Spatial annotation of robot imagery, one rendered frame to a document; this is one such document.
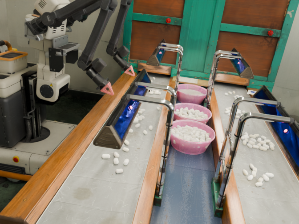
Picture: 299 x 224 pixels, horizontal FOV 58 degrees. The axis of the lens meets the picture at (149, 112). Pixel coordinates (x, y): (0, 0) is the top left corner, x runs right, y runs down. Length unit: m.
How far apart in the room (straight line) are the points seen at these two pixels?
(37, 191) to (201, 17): 1.85
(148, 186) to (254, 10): 1.77
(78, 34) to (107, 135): 2.94
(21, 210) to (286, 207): 0.96
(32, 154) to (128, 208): 1.28
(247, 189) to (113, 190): 0.55
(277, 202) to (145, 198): 0.53
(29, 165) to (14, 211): 1.18
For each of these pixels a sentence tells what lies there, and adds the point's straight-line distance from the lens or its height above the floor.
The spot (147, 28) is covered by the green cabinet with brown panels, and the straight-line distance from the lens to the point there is 2.44.
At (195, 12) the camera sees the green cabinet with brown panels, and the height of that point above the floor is 1.33.
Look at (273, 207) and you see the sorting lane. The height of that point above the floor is 0.74.
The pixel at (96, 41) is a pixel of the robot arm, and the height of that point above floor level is 1.16.
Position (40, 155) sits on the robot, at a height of 0.28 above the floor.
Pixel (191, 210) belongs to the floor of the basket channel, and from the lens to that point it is 1.16.
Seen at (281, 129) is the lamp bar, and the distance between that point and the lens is 1.01.
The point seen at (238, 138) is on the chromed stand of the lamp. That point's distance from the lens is 0.97.
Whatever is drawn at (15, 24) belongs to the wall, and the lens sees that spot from 4.02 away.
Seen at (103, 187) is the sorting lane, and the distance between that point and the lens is 1.10.
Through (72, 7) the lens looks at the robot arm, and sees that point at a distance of 1.70.
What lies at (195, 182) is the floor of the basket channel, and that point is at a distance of 1.30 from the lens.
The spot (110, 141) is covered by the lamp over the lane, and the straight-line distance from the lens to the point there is 0.76.
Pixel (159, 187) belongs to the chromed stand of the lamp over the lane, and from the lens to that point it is 1.09.
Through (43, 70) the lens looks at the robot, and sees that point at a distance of 2.03.
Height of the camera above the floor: 1.45
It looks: 24 degrees down
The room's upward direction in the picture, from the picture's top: 6 degrees clockwise
